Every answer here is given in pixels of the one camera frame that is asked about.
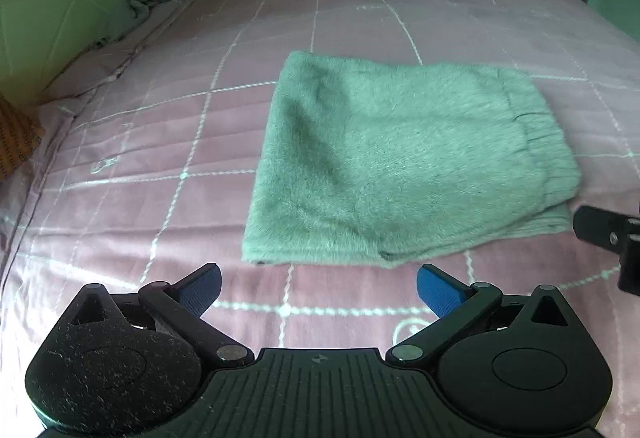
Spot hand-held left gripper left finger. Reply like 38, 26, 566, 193
65, 262, 256, 370

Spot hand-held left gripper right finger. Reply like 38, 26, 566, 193
385, 263, 585, 372

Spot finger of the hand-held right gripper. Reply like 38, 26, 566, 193
572, 205, 640, 297

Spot grey-green fluffy pants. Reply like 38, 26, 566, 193
241, 50, 583, 269

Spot pink checked bedspread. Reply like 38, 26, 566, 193
0, 0, 640, 438

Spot brown woven cushion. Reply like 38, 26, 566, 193
0, 92, 47, 182

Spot crumpled grey cloth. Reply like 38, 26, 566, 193
124, 0, 214, 28

